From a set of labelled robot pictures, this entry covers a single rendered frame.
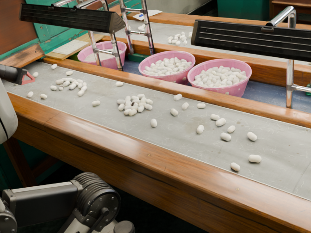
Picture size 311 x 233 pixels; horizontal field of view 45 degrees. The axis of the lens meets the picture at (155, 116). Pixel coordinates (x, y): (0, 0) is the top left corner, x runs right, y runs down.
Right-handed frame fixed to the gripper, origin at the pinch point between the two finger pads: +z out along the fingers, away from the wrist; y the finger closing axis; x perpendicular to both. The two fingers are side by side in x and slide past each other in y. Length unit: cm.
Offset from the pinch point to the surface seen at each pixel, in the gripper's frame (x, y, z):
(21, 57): -9.1, 35.3, 13.0
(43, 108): 10.3, -9.2, 2.4
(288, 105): -16, -97, 35
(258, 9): -130, 41, 263
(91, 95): -0.4, -16.9, 19.4
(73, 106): 6.2, -16.3, 11.5
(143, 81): -12.3, -34.4, 30.2
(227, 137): 0, -87, 17
